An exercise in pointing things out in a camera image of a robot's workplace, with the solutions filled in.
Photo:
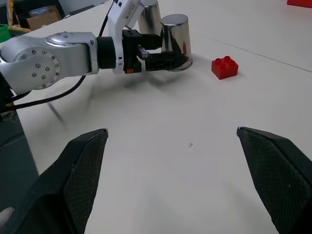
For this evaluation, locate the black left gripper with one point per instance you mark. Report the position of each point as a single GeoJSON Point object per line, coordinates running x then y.
{"type": "Point", "coordinates": [130, 48]}

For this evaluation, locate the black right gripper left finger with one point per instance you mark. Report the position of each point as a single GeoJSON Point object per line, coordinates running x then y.
{"type": "Point", "coordinates": [61, 185]}

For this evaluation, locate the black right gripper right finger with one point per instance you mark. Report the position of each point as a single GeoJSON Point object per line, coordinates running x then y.
{"type": "Point", "coordinates": [280, 175]}

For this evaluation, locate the shiny steel cup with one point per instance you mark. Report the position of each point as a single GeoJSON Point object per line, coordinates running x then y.
{"type": "Point", "coordinates": [150, 17]}
{"type": "Point", "coordinates": [175, 34]}

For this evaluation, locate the small red building block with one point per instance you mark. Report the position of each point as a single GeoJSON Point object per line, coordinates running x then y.
{"type": "Point", "coordinates": [224, 68]}

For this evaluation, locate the brown cardboard box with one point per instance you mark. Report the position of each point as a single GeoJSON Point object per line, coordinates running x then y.
{"type": "Point", "coordinates": [44, 20]}

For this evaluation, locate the flat red object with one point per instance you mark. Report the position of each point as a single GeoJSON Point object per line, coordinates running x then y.
{"type": "Point", "coordinates": [299, 2]}

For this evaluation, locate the green plastic bin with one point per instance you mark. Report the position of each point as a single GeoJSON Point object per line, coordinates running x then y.
{"type": "Point", "coordinates": [5, 33]}

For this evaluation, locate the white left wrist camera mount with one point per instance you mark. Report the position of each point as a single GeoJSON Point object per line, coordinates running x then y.
{"type": "Point", "coordinates": [117, 29]}

